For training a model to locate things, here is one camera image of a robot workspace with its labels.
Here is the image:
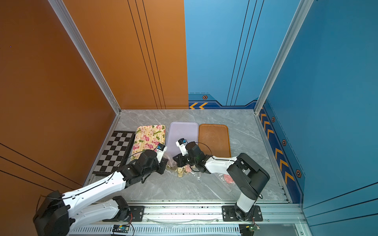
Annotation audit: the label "floral pattern tray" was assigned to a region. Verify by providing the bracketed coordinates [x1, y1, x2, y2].
[130, 124, 166, 161]

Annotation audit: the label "ziploc bag pink cookies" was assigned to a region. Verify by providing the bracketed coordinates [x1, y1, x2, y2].
[215, 173, 236, 193]

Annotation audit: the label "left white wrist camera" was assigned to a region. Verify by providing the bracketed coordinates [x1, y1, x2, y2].
[155, 143, 167, 163]

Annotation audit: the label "ziploc bag mixed cookies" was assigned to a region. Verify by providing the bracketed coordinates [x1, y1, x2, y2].
[177, 165, 202, 179]

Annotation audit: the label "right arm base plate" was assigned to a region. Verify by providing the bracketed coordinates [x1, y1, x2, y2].
[221, 205, 263, 222]

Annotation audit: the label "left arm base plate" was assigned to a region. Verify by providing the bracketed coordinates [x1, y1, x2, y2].
[103, 206, 145, 223]

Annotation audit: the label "lavender plastic tray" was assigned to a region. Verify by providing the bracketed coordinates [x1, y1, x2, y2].
[165, 122, 199, 160]

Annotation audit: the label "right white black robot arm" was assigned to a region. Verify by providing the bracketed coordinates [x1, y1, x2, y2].
[173, 138, 270, 221]

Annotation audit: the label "left green circuit board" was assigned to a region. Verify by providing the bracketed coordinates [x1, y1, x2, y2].
[112, 225, 130, 235]

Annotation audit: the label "brown plastic tray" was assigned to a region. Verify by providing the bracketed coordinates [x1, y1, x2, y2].
[198, 124, 231, 158]

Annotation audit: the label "ziploc bag ring cookies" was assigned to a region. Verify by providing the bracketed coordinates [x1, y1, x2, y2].
[163, 152, 178, 172]

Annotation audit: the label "green circuit board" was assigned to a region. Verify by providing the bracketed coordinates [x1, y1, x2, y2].
[112, 225, 130, 235]
[239, 224, 260, 236]

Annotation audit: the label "aluminium front rail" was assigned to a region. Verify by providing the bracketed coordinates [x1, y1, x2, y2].
[61, 202, 308, 228]

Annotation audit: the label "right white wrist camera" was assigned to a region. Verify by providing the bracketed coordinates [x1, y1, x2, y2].
[176, 138, 188, 156]

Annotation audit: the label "right green circuit board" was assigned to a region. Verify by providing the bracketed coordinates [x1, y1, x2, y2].
[239, 224, 260, 236]

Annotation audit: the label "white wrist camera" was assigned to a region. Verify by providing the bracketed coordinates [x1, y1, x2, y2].
[155, 143, 167, 163]
[176, 138, 188, 156]

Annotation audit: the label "black white checkerboard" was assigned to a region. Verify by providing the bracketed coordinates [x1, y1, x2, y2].
[93, 131, 135, 177]

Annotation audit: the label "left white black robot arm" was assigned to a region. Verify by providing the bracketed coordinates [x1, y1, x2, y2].
[33, 149, 168, 236]

